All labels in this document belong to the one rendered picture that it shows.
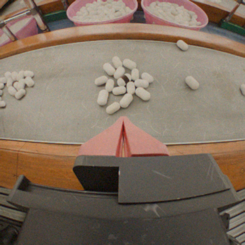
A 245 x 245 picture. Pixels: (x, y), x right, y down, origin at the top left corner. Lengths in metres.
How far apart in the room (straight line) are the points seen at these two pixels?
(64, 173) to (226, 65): 0.54
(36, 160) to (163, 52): 0.41
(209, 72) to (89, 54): 0.35
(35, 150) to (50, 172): 0.06
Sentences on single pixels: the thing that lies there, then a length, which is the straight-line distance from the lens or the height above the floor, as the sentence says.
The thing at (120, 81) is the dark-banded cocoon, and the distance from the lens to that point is 0.26.
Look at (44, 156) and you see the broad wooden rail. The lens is 0.27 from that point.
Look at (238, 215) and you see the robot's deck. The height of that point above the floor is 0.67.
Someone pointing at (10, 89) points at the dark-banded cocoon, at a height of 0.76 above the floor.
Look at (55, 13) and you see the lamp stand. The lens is 0.74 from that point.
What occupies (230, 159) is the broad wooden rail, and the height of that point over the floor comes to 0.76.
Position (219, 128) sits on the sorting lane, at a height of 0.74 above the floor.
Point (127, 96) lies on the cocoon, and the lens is 0.24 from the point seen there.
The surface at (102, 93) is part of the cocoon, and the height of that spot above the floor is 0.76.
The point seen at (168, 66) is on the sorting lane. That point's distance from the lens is 0.34.
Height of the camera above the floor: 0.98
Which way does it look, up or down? 76 degrees down
